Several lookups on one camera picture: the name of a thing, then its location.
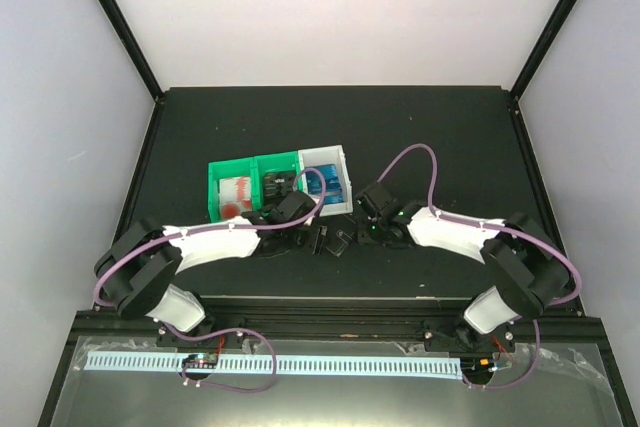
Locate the black card stack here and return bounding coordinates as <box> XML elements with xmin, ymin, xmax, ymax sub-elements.
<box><xmin>263</xmin><ymin>170</ymin><xmax>296</xmax><ymax>205</ymax></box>

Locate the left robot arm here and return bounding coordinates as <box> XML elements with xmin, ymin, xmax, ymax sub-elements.
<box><xmin>94</xmin><ymin>191</ymin><xmax>323</xmax><ymax>346</ymax></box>

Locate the left controller board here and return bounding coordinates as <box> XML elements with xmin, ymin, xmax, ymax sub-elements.
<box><xmin>183</xmin><ymin>353</ymin><xmax>219</xmax><ymax>371</ymax></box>

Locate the green bin with red cards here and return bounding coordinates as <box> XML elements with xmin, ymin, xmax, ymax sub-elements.
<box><xmin>207</xmin><ymin>157</ymin><xmax>262</xmax><ymax>222</ymax></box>

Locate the purple cable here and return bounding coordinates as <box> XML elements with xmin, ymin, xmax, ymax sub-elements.
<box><xmin>374</xmin><ymin>144</ymin><xmax>584</xmax><ymax>392</ymax></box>
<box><xmin>93</xmin><ymin>167</ymin><xmax>327</xmax><ymax>393</ymax></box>

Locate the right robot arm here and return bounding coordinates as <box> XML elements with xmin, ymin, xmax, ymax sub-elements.
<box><xmin>354</xmin><ymin>182</ymin><xmax>571</xmax><ymax>350</ymax></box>

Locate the right black frame post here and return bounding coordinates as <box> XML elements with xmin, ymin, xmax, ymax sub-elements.
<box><xmin>510</xmin><ymin>0</ymin><xmax>578</xmax><ymax>101</ymax></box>

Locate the red white card stack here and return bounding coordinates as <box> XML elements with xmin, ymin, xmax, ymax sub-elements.
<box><xmin>218</xmin><ymin>176</ymin><xmax>253</xmax><ymax>219</ymax></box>

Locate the left black frame post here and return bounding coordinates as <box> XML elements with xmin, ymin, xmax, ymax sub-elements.
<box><xmin>97</xmin><ymin>0</ymin><xmax>164</xmax><ymax>101</ymax></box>

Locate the white bin with blue cards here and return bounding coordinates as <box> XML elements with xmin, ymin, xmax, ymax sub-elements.
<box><xmin>298</xmin><ymin>145</ymin><xmax>353</xmax><ymax>217</ymax></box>

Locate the controller board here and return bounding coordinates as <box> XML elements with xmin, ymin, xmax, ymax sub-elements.
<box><xmin>183</xmin><ymin>353</ymin><xmax>219</xmax><ymax>371</ymax></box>
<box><xmin>460</xmin><ymin>358</ymin><xmax>499</xmax><ymax>372</ymax></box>

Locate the black card holder wallet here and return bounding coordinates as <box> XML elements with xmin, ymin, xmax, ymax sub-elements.
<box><xmin>323</xmin><ymin>224</ymin><xmax>357</xmax><ymax>257</ymax></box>

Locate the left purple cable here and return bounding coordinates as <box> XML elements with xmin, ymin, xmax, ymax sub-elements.
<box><xmin>93</xmin><ymin>167</ymin><xmax>327</xmax><ymax>393</ymax></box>

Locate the right controller board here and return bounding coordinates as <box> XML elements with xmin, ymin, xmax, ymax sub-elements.
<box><xmin>460</xmin><ymin>358</ymin><xmax>499</xmax><ymax>372</ymax></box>

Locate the blue slotted cable duct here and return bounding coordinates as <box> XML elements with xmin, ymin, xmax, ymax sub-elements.
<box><xmin>84</xmin><ymin>351</ymin><xmax>463</xmax><ymax>380</ymax></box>

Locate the blue card stack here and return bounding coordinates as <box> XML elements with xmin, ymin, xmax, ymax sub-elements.
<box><xmin>305</xmin><ymin>164</ymin><xmax>344</xmax><ymax>205</ymax></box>

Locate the black frame post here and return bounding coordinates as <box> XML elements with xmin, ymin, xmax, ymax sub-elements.
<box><xmin>97</xmin><ymin>0</ymin><xmax>164</xmax><ymax>101</ymax></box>
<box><xmin>510</xmin><ymin>0</ymin><xmax>578</xmax><ymax>101</ymax></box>

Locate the green bin with black cards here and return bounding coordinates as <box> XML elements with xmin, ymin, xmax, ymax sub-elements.
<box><xmin>251</xmin><ymin>151</ymin><xmax>302</xmax><ymax>208</ymax></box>

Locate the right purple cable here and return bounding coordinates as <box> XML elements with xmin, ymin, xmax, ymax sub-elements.
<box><xmin>374</xmin><ymin>144</ymin><xmax>584</xmax><ymax>392</ymax></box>

